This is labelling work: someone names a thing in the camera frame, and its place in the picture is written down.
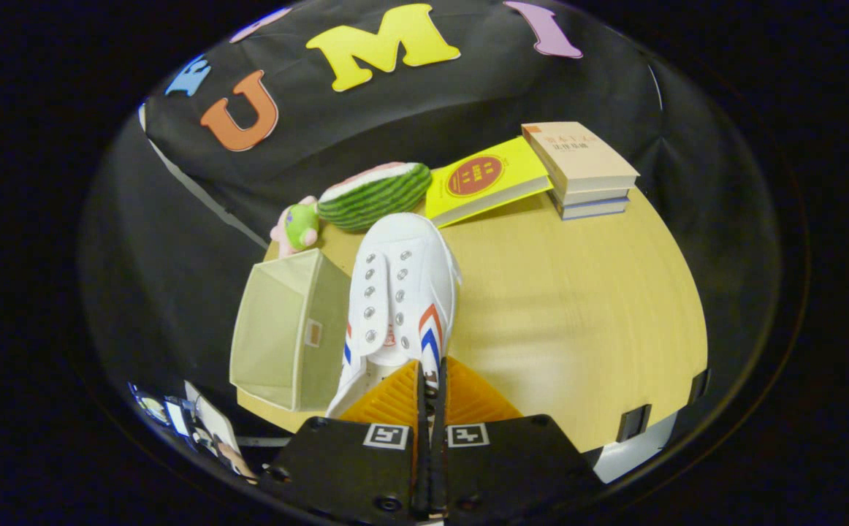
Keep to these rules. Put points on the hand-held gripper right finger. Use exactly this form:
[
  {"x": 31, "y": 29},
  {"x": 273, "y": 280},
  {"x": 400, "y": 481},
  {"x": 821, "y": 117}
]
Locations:
[{"x": 512, "y": 467}]

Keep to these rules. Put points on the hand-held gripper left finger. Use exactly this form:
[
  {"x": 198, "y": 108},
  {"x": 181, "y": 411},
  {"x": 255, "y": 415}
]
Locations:
[{"x": 351, "y": 467}]

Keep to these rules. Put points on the beige fabric storage box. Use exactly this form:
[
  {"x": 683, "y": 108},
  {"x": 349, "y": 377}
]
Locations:
[{"x": 278, "y": 329}]

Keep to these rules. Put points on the white canvas shoe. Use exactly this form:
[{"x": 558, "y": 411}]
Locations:
[{"x": 402, "y": 270}]

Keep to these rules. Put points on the white flat panel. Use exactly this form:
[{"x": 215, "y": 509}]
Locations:
[{"x": 212, "y": 420}]

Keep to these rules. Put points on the pink star plush toy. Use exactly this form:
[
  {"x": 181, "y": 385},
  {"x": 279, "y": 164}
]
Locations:
[{"x": 299, "y": 225}]

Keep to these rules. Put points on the blue-grey book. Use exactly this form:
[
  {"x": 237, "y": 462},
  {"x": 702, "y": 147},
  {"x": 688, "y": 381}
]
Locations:
[{"x": 592, "y": 210}]

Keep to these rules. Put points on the watermelon slice plush toy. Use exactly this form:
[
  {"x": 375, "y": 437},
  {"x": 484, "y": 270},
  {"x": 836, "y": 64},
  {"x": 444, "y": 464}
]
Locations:
[{"x": 377, "y": 197}]

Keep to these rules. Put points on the white-edged book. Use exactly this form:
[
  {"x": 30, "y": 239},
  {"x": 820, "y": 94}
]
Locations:
[{"x": 592, "y": 197}]

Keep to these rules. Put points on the yellow book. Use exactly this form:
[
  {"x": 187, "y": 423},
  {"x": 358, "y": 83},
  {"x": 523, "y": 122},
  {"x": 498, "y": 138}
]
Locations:
[{"x": 483, "y": 183}]

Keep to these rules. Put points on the thick beige book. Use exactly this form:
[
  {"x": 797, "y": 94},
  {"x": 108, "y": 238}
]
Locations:
[{"x": 578, "y": 157}]

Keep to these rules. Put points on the black backdrop cloth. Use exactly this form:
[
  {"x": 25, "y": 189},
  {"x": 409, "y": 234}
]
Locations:
[{"x": 432, "y": 109}]

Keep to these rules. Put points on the black table bracket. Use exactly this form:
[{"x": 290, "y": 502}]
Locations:
[
  {"x": 634, "y": 422},
  {"x": 699, "y": 386}
]

